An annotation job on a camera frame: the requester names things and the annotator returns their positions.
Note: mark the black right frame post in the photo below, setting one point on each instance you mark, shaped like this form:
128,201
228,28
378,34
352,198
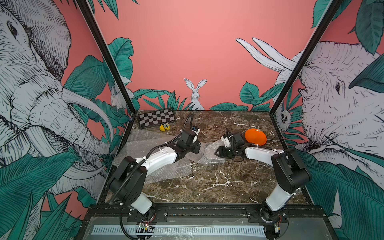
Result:
325,20

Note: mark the bubble plate bundle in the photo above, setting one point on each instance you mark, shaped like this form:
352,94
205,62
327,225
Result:
206,155

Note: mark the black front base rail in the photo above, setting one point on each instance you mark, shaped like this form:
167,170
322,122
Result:
163,212

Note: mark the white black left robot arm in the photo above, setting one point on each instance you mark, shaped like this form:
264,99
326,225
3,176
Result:
128,180

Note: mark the black white chessboard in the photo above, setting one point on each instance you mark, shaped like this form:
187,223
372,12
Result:
156,118

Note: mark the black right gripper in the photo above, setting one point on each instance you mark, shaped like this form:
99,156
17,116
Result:
221,152

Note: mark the pink bubble bundle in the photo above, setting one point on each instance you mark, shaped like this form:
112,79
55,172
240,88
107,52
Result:
179,169

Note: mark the orange dinner plate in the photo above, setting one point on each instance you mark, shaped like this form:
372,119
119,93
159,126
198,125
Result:
256,136

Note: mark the black frame post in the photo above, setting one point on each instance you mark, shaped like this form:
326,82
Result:
325,20
97,34

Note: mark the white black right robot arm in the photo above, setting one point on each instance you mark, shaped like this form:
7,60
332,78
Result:
290,170

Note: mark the black left frame post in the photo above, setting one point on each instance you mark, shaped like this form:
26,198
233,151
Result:
97,34

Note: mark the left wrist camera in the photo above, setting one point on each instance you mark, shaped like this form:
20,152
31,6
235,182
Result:
196,130

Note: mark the white slotted cable duct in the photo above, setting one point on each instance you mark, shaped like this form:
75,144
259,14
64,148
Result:
163,230

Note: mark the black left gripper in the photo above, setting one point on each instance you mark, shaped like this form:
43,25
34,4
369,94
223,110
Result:
197,144

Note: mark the clear bubble wrap sheet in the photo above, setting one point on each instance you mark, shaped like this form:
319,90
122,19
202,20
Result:
138,138

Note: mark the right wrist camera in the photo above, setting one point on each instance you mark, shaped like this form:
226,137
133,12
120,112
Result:
226,142

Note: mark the small yellow toy block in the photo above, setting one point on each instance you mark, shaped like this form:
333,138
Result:
164,127

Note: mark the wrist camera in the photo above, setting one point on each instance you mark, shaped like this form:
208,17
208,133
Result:
196,130
226,142

